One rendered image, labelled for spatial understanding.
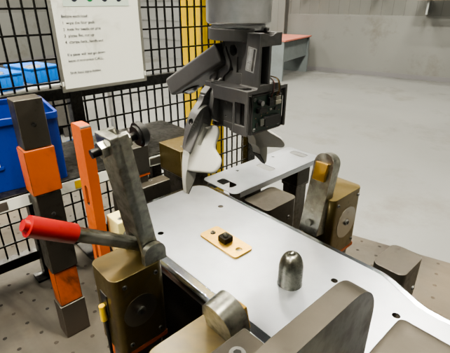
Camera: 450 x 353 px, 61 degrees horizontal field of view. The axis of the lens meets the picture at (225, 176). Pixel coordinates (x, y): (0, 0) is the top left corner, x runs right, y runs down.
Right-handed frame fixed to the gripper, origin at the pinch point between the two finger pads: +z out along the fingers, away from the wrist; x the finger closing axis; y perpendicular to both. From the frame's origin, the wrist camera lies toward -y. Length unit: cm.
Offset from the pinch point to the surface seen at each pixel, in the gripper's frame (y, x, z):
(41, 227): 0.8, -25.2, -2.8
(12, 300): -48, -23, 42
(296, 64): -460, 639, 103
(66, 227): 0.6, -22.8, -1.6
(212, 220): -6.0, 2.9, 11.3
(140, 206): 1.7, -14.8, -1.4
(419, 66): -245, 726, 89
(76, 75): -54, 3, -6
